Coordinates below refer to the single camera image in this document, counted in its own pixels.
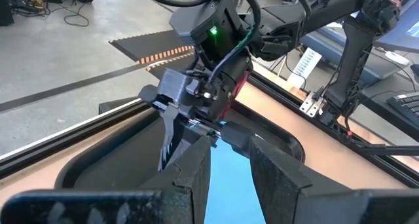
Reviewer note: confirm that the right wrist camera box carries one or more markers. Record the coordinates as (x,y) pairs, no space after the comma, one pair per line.
(196,21)

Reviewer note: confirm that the black keyboard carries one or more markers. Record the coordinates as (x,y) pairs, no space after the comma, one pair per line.
(406,107)

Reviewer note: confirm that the black aluminium table frame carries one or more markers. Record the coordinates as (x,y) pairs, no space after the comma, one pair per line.
(65,135)

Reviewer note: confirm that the grey laptop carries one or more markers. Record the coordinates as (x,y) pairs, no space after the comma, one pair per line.
(399,30)

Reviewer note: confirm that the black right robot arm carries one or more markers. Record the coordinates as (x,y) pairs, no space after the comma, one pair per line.
(350,53)

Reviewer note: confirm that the black plastic tray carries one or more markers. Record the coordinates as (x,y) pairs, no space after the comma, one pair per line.
(124,152)

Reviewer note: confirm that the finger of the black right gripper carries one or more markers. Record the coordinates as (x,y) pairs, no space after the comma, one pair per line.
(170,129)
(237,137)

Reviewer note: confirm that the blue round plate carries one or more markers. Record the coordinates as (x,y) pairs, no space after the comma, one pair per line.
(229,191)

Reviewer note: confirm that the silver aluminium bracket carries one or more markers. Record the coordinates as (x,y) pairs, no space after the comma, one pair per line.
(311,104)

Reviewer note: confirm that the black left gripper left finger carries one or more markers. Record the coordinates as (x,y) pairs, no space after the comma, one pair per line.
(186,184)

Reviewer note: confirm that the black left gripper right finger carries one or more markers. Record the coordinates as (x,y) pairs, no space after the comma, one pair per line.
(275,191)

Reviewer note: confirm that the black orange-striped floor mat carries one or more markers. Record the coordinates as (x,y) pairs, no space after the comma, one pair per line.
(170,67)
(147,44)

